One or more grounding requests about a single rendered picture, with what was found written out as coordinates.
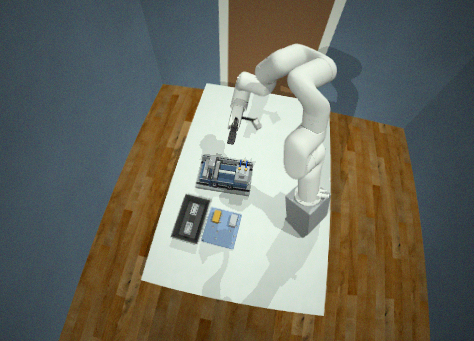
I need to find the yellow rectangular block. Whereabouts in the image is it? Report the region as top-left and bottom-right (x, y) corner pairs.
(212, 210), (221, 224)

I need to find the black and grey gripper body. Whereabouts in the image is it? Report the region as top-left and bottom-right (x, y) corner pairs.
(227, 105), (247, 131)

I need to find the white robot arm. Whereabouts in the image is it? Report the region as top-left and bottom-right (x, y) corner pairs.
(231, 44), (337, 206)

